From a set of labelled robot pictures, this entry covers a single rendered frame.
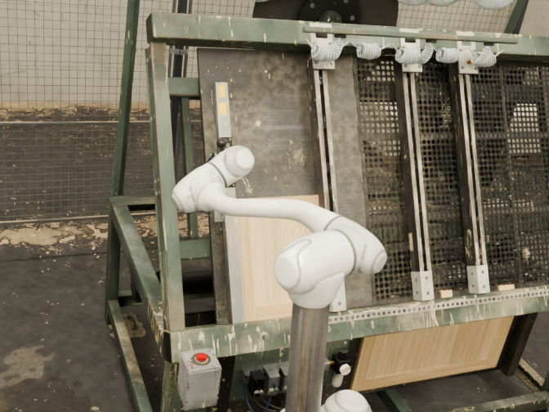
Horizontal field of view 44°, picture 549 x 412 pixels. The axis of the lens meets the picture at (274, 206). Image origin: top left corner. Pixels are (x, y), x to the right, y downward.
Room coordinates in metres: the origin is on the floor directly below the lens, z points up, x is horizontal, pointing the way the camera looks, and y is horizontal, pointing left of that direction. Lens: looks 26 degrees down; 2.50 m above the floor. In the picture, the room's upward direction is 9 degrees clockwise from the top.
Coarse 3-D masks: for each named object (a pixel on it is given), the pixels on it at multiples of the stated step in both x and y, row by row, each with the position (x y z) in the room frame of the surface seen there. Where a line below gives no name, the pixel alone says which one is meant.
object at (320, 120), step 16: (336, 48) 2.72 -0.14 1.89; (320, 64) 2.78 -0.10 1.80; (320, 80) 2.80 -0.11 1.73; (320, 96) 2.79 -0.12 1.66; (320, 112) 2.72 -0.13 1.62; (320, 128) 2.68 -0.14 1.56; (320, 144) 2.65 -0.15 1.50; (320, 160) 2.62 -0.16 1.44; (320, 176) 2.60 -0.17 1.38; (320, 192) 2.58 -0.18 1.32; (336, 192) 2.58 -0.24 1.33; (336, 208) 2.54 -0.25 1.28; (336, 304) 2.34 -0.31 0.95
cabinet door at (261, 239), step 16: (240, 224) 2.39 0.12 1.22; (256, 224) 2.42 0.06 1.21; (272, 224) 2.45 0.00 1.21; (288, 224) 2.48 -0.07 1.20; (240, 240) 2.36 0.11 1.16; (256, 240) 2.39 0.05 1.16; (272, 240) 2.41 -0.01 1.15; (288, 240) 2.44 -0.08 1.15; (240, 256) 2.33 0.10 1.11; (256, 256) 2.35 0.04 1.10; (272, 256) 2.38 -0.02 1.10; (256, 272) 2.32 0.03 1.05; (272, 272) 2.35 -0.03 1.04; (256, 288) 2.29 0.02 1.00; (272, 288) 2.32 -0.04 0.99; (256, 304) 2.26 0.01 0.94; (272, 304) 2.28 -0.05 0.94; (288, 304) 2.31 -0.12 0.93
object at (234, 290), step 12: (216, 84) 2.61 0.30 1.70; (216, 96) 2.59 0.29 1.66; (216, 108) 2.57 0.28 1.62; (228, 108) 2.59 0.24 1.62; (216, 120) 2.55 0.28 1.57; (228, 120) 2.56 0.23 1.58; (216, 132) 2.54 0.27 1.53; (228, 132) 2.54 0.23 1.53; (228, 192) 2.41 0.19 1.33; (228, 216) 2.37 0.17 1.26; (228, 228) 2.34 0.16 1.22; (228, 240) 2.32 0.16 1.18; (228, 252) 2.29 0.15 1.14; (228, 264) 2.27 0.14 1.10; (228, 276) 2.26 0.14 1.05; (240, 276) 2.27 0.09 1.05; (228, 288) 2.24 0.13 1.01; (240, 288) 2.24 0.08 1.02; (228, 300) 2.23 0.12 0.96; (240, 300) 2.22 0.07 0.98; (240, 312) 2.19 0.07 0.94
